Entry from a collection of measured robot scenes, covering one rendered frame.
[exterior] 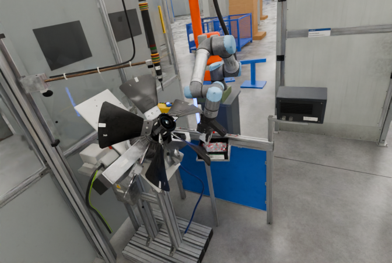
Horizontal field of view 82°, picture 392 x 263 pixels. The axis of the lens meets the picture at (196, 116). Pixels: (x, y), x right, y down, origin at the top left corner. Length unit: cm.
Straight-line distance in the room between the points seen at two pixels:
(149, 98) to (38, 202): 96
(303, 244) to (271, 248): 25
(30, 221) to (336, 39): 298
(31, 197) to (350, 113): 308
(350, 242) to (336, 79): 161
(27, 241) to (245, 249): 151
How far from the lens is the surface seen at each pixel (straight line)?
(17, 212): 176
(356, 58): 291
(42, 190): 179
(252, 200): 211
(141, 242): 221
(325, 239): 226
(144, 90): 139
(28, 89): 142
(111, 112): 117
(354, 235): 235
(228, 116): 195
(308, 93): 143
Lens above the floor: 182
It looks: 28 degrees down
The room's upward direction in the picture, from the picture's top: 10 degrees counter-clockwise
